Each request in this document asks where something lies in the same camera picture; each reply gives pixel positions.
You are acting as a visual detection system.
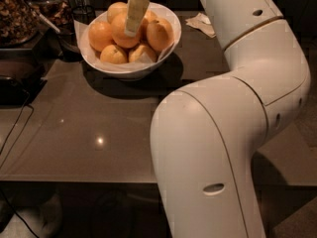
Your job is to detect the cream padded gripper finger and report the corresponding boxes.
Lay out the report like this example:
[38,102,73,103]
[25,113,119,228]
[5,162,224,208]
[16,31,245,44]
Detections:
[125,0,150,37]

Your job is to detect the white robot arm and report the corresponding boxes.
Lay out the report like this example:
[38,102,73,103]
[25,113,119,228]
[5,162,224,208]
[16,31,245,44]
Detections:
[151,0,311,238]

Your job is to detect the front right pale orange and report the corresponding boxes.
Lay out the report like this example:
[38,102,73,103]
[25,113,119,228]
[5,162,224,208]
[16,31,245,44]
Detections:
[128,43,158,62]

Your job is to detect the white ceramic bowl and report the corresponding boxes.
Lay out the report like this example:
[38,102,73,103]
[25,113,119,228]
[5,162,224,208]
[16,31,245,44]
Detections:
[74,2,181,80]

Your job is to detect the crumpled paper napkins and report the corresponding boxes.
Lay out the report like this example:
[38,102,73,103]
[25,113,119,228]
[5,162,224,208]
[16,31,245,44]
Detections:
[185,13,216,38]

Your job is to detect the glass jar of dried food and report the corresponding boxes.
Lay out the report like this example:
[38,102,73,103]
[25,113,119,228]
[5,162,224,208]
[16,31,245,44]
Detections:
[0,0,39,48]

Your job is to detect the black appliance box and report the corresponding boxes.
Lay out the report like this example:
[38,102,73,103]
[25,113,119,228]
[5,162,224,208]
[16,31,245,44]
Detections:
[0,48,46,106]

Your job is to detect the black wire mesh cup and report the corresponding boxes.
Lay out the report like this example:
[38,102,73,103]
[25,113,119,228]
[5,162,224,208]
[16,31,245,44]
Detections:
[57,5,96,62]

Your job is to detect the white utensil handle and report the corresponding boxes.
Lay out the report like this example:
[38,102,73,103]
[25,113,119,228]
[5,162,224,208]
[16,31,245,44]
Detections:
[23,0,61,34]

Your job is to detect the black cable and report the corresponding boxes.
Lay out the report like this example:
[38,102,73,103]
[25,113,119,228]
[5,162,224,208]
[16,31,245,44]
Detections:
[0,76,36,171]

